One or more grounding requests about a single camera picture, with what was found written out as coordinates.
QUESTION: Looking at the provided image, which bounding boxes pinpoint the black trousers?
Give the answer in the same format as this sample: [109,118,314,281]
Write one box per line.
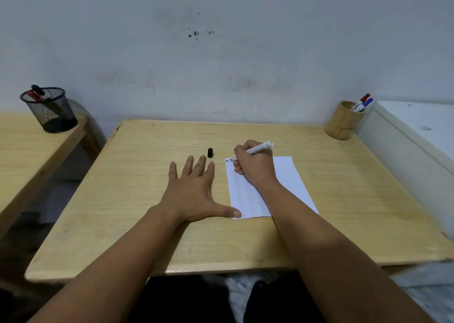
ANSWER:
[126,271,320,323]

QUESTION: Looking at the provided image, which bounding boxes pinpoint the person's right forearm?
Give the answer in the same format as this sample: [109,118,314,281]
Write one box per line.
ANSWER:
[257,178,438,323]

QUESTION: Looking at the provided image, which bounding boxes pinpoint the person's right hand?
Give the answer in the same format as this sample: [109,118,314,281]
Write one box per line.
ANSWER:
[232,140,279,191]

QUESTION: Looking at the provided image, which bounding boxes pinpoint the bamboo pen cup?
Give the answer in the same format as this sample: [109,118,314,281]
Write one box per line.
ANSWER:
[324,100,366,141]

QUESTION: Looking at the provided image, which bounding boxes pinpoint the white cabinet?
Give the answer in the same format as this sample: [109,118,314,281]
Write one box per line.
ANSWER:
[356,100,454,242]

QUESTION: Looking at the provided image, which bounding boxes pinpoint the person's left forearm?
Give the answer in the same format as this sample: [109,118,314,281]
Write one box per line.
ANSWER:
[26,204,187,323]

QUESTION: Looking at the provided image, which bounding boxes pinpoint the white marker pen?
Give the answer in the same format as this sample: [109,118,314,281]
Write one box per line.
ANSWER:
[230,141,275,163]

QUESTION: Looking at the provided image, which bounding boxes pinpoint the black mesh pen holder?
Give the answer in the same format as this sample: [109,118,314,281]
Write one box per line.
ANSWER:
[20,87,78,134]

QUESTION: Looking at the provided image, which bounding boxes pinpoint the person's left hand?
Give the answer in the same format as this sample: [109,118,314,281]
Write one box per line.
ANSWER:
[158,155,242,224]

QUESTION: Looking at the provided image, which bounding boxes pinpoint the light wooden side table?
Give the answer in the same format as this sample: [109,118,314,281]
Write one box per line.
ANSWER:
[0,112,107,242]

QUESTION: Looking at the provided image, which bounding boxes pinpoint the white paper sheet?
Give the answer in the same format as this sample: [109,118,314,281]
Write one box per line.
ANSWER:
[225,156,319,220]

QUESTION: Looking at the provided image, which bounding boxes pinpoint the red capped white marker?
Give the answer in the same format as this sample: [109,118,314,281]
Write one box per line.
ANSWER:
[351,93,371,111]

